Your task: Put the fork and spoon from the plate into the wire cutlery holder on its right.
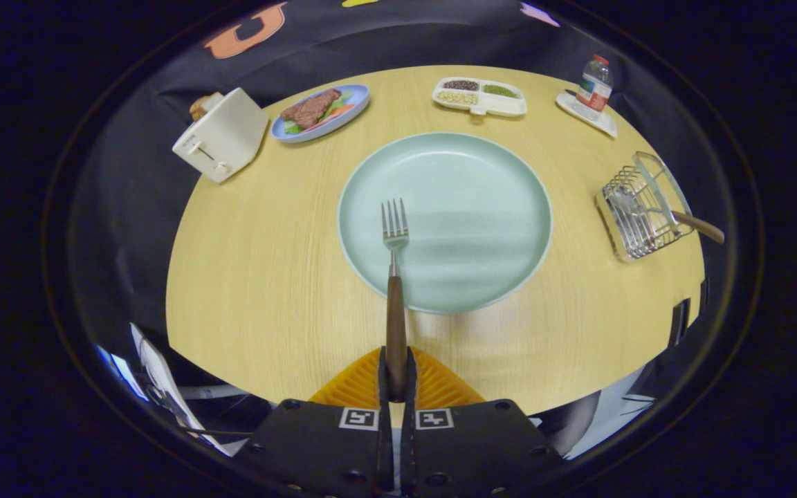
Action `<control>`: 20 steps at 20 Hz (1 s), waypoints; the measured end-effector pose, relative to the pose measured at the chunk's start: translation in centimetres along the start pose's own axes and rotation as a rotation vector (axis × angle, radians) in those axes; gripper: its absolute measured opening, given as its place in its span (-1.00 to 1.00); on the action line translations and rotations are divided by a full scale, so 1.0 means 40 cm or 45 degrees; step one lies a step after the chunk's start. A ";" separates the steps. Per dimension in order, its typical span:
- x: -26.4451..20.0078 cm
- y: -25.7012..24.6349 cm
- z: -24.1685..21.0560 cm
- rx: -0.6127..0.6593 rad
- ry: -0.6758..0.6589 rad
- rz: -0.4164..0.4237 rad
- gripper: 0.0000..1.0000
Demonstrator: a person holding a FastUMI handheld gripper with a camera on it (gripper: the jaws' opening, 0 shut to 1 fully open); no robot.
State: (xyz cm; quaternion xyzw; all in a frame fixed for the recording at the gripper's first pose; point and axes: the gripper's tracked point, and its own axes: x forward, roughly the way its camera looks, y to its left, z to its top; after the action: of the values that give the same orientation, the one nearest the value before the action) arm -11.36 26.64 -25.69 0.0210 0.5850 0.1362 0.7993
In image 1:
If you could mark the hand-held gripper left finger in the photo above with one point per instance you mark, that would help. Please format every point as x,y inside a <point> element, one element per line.
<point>315,446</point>

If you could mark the brown steak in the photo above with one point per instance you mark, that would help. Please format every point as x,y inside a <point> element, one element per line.
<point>310,108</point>

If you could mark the black table clamp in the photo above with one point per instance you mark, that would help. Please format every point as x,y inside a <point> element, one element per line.
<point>704,294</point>
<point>679,323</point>

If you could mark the large pale green plate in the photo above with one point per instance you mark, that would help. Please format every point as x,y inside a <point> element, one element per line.
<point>474,207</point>

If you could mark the small blue plate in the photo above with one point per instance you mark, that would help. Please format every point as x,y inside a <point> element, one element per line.
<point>357,100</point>

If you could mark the pile of dark red beans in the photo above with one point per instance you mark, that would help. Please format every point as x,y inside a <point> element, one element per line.
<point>461,85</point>

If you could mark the pile of pale soybeans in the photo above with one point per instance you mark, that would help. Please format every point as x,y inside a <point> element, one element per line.
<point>456,97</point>

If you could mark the pile of green beans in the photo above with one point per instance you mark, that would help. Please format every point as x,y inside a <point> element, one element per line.
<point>501,90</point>

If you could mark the clear bottle with red cap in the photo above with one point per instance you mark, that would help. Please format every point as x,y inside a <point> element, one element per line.
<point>596,86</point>

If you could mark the white square coaster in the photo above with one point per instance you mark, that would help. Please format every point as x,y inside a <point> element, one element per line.
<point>602,124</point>

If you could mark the toasted bread slice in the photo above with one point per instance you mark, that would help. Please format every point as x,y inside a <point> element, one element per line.
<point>201,107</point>

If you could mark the white sectioned dish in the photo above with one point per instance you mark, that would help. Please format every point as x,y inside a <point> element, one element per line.
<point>502,105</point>

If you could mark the cream white toaster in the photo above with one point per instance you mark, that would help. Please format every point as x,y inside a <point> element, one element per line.
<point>225,135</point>

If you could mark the green and orange vegetable garnish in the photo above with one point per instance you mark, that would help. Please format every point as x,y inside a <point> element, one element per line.
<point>292,127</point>

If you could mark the black backdrop cloth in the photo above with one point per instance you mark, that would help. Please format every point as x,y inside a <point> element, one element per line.
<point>405,41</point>

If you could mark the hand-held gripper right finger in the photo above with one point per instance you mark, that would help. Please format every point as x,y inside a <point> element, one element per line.
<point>474,446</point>

